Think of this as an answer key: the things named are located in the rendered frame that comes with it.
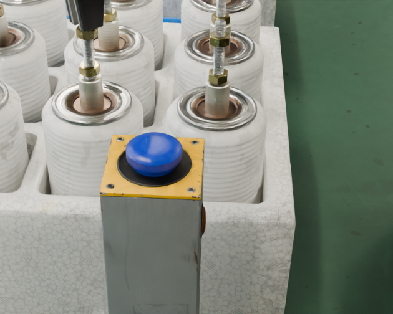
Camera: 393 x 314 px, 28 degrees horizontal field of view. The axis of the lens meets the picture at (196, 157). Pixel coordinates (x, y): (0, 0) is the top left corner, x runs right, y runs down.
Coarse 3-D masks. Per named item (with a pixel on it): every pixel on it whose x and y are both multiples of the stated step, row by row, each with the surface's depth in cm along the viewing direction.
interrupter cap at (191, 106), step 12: (192, 96) 75; (204, 96) 75; (240, 96) 75; (180, 108) 73; (192, 108) 73; (204, 108) 74; (228, 108) 74; (240, 108) 73; (252, 108) 73; (192, 120) 71; (204, 120) 71; (216, 120) 72; (228, 120) 72; (240, 120) 72; (252, 120) 72
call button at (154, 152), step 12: (156, 132) 57; (132, 144) 55; (144, 144) 55; (156, 144) 55; (168, 144) 55; (180, 144) 56; (132, 156) 54; (144, 156) 54; (156, 156) 54; (168, 156) 54; (180, 156) 55; (144, 168) 54; (156, 168) 54; (168, 168) 54
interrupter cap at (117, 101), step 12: (72, 84) 76; (108, 84) 76; (60, 96) 74; (72, 96) 75; (108, 96) 75; (120, 96) 74; (60, 108) 73; (72, 108) 73; (108, 108) 73; (120, 108) 73; (72, 120) 71; (84, 120) 71; (96, 120) 71; (108, 120) 71
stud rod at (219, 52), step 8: (216, 24) 68; (224, 24) 68; (216, 32) 68; (224, 32) 69; (216, 48) 69; (224, 48) 70; (216, 56) 70; (224, 56) 70; (216, 64) 70; (216, 72) 71
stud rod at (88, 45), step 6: (84, 42) 70; (90, 42) 70; (84, 48) 70; (90, 48) 70; (84, 54) 70; (90, 54) 70; (84, 60) 71; (90, 60) 71; (90, 66) 71; (90, 78) 72
